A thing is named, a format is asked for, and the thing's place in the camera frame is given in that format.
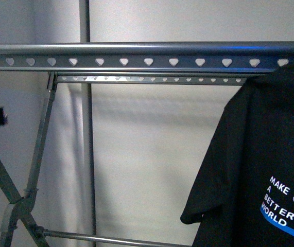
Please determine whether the black printed t-shirt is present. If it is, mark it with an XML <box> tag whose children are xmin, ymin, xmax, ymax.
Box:
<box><xmin>181</xmin><ymin>62</ymin><xmax>294</xmax><ymax>246</ymax></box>

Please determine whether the grey metal drying rack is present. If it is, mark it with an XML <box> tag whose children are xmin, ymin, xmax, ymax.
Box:
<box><xmin>0</xmin><ymin>42</ymin><xmax>294</xmax><ymax>246</ymax></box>

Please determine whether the grey vertical wall pole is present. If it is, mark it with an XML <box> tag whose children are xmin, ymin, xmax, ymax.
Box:
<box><xmin>79</xmin><ymin>1</ymin><xmax>96</xmax><ymax>235</ymax></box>

